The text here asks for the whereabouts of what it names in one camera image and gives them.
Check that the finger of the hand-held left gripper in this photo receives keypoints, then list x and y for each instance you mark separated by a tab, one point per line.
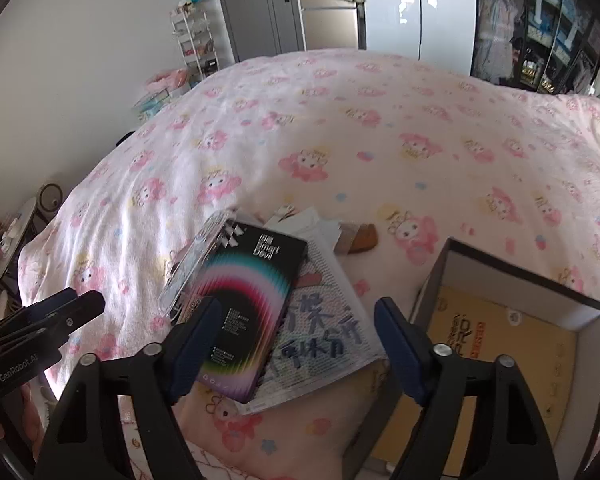
75	315
50	305

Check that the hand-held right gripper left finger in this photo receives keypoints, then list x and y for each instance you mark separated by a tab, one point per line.
195	350

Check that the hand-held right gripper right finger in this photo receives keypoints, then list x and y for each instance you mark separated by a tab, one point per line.
402	355

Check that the clear phone case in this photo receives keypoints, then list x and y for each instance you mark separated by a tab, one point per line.
195	260

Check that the black rainbow print box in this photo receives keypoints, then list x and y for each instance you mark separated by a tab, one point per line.
260	280

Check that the black cardboard box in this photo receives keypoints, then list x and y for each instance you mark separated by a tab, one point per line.
505	280

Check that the small side table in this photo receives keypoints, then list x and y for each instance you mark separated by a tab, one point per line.
25	222

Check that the bagged diamond painting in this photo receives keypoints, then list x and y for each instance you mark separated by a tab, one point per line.
320	330

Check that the round mirror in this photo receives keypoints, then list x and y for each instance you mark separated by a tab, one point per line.
50	199

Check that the wooden comb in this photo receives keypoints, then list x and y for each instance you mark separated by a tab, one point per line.
365	240

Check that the yellow paper sheet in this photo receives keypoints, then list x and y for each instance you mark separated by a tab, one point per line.
530	360

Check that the pink cartoon printed blanket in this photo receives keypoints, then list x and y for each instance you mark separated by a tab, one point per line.
330	125

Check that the white shelf rack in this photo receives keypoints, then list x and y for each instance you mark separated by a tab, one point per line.
195	45

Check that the silver fridge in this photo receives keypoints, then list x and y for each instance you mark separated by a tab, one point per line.
330	25

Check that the dark glass cabinet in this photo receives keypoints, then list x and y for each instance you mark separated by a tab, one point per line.
530	35

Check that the white glossy wardrobe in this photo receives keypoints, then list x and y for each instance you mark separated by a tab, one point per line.
395	10

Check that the grey door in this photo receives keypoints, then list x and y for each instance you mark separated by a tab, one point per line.
250	5

